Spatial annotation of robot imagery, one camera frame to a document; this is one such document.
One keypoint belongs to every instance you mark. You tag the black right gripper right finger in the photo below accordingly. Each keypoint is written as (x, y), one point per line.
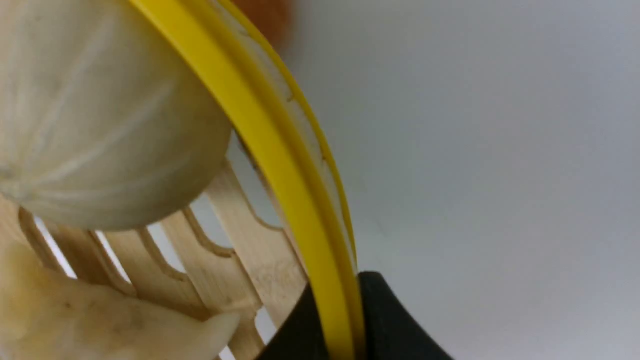
(392, 333)

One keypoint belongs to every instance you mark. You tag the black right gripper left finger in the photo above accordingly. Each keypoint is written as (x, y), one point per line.
(301, 336)

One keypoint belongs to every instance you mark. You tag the yellow bamboo steamer basket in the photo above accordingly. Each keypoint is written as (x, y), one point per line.
(273, 220)

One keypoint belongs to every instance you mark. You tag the white dumpling right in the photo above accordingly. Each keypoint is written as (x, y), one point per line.
(46, 315)

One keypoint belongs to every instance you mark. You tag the white round bun top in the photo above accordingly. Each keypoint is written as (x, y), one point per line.
(104, 126)

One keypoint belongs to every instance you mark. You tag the orange toy bun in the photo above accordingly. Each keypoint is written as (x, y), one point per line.
(273, 18)

